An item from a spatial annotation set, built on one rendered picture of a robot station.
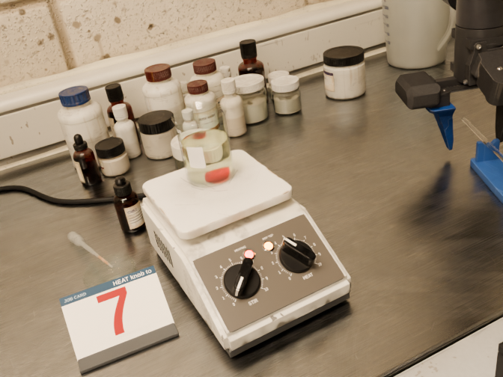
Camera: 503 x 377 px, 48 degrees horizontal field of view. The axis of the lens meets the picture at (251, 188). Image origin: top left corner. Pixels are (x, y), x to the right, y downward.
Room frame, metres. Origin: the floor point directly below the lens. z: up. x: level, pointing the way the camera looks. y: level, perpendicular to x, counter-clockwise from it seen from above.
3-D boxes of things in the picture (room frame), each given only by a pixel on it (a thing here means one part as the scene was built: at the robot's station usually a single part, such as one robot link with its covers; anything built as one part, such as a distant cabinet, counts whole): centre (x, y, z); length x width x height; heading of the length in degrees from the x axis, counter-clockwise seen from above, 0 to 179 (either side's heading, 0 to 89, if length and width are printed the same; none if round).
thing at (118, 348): (0.40, 0.14, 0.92); 0.09 x 0.06 x 0.04; 108
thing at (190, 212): (0.49, 0.04, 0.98); 0.12 x 0.12 x 0.01; 23
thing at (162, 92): (0.85, 0.11, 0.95); 0.06 x 0.06 x 0.11
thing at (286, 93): (0.86, -0.08, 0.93); 0.05 x 0.05 x 0.05
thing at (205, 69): (0.87, 0.04, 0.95); 0.06 x 0.06 x 0.10
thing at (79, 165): (0.72, 0.22, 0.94); 0.03 x 0.03 x 0.07
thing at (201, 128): (0.51, 0.04, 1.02); 0.06 x 0.05 x 0.08; 6
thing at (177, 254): (0.47, 0.03, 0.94); 0.22 x 0.13 x 0.08; 23
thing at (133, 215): (0.58, 0.15, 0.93); 0.03 x 0.03 x 0.07
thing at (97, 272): (0.47, 0.16, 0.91); 0.06 x 0.06 x 0.02
